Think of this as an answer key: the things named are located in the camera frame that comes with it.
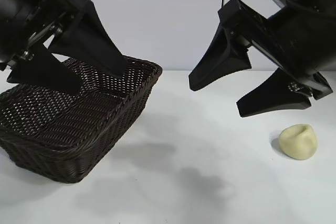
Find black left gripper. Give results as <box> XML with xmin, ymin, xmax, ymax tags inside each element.
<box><xmin>0</xmin><ymin>0</ymin><xmax>130</xmax><ymax>96</ymax></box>

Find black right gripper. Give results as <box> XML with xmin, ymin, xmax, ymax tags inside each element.
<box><xmin>188</xmin><ymin>0</ymin><xmax>336</xmax><ymax>118</ymax></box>

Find dark brown wicker basket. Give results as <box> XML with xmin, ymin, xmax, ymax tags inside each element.
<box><xmin>0</xmin><ymin>56</ymin><xmax>163</xmax><ymax>185</ymax></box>

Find pale yellow egg yolk pastry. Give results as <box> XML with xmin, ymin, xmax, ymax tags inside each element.
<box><xmin>278</xmin><ymin>123</ymin><xmax>318</xmax><ymax>161</ymax></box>

